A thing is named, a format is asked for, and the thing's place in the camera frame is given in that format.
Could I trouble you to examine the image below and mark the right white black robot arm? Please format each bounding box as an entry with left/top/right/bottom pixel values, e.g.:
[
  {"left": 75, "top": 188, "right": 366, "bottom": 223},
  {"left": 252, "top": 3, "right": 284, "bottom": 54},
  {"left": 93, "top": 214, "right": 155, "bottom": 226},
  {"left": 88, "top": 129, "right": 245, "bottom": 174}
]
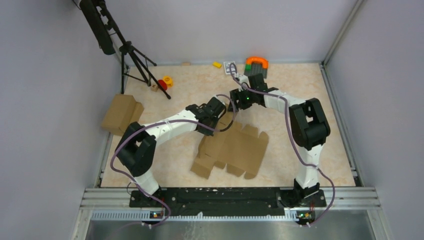
[{"left": 230, "top": 73, "right": 331, "bottom": 206}]

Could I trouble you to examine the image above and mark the folded brown cardboard box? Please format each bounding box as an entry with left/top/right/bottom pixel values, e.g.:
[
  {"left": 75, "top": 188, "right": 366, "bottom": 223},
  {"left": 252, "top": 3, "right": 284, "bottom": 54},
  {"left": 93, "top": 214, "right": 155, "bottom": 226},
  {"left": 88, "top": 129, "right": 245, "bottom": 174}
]
[{"left": 100, "top": 94, "right": 144, "bottom": 136}]

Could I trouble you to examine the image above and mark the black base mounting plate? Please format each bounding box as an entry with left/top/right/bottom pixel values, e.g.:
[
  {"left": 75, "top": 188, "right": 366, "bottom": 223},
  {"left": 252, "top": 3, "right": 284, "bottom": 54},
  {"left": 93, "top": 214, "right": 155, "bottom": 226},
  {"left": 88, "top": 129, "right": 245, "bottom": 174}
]
[{"left": 129, "top": 187, "right": 327, "bottom": 217}]

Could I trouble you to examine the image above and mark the orange arch block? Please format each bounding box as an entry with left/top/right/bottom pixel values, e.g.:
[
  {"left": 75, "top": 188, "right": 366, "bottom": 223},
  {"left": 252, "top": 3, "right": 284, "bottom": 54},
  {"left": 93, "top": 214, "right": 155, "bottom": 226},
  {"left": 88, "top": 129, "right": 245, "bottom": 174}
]
[{"left": 245, "top": 56, "right": 269, "bottom": 69}]

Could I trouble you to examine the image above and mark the grey building baseplate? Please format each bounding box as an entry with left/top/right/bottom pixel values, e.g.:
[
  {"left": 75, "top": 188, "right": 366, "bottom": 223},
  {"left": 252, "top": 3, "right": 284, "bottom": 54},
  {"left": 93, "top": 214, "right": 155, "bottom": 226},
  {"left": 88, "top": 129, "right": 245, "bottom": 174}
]
[{"left": 244, "top": 63, "right": 268, "bottom": 79}]

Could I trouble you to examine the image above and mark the aluminium frame rail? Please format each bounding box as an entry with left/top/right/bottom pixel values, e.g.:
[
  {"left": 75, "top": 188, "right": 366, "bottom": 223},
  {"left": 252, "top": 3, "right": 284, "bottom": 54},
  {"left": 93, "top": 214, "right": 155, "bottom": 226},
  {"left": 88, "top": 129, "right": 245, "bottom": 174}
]
[{"left": 72, "top": 186, "right": 392, "bottom": 240}]

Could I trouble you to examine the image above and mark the yellow small block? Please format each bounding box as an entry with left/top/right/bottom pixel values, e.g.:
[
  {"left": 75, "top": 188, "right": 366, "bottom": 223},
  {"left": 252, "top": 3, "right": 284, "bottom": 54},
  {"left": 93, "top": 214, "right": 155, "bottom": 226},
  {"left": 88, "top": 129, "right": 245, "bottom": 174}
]
[{"left": 212, "top": 61, "right": 222, "bottom": 69}]

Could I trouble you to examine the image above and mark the playing card deck box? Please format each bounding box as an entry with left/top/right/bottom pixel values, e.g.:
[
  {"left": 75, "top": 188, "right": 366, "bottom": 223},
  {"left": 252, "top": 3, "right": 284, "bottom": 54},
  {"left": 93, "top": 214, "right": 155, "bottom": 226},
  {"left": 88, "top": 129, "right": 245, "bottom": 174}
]
[{"left": 223, "top": 61, "right": 238, "bottom": 75}]

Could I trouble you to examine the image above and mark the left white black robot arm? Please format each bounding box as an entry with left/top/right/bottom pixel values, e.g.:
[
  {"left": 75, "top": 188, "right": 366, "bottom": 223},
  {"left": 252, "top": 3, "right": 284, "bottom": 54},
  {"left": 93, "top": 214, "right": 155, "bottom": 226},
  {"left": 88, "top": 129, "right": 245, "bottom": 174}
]
[{"left": 112, "top": 96, "right": 226, "bottom": 207}]

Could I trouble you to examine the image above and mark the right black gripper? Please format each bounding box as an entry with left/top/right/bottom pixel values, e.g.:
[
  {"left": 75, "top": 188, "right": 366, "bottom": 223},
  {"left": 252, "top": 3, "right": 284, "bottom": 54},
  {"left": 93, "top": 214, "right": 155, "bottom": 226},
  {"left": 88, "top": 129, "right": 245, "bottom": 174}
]
[{"left": 227, "top": 86, "right": 256, "bottom": 113}]

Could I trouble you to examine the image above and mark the red round toy disc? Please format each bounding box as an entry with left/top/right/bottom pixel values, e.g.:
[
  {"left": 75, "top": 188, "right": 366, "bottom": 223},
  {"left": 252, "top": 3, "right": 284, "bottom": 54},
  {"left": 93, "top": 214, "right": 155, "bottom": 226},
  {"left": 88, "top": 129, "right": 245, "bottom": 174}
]
[{"left": 157, "top": 79, "right": 168, "bottom": 91}]

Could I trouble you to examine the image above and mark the brown cardboard box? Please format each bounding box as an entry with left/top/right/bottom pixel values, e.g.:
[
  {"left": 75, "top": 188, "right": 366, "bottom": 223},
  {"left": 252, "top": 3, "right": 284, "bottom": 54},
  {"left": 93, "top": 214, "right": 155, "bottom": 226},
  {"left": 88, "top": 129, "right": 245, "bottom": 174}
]
[
  {"left": 100, "top": 94, "right": 144, "bottom": 136},
  {"left": 190, "top": 121, "right": 269, "bottom": 180}
]

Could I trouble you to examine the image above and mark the black camera tripod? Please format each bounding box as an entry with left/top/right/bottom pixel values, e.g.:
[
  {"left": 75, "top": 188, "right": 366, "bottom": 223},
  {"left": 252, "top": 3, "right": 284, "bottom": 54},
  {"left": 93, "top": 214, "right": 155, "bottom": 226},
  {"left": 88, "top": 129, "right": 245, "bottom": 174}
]
[{"left": 77, "top": 0, "right": 172, "bottom": 100}]

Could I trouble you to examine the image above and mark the yellow round toy disc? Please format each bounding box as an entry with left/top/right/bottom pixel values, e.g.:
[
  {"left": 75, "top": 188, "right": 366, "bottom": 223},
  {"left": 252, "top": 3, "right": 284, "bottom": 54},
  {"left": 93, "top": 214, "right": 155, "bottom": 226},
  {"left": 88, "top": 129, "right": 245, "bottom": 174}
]
[{"left": 162, "top": 75, "right": 174, "bottom": 88}]

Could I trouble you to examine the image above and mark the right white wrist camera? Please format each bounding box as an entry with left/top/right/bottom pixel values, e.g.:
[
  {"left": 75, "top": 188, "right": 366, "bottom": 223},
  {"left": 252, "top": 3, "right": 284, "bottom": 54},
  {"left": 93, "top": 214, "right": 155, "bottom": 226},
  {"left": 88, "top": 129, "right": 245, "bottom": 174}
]
[{"left": 236, "top": 74, "right": 250, "bottom": 88}]

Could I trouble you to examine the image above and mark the small wooden cube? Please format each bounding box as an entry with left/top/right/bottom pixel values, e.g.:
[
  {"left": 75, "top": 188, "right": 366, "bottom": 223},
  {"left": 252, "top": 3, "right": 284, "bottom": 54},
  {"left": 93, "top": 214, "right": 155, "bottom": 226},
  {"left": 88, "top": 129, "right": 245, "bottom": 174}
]
[{"left": 150, "top": 85, "right": 159, "bottom": 92}]

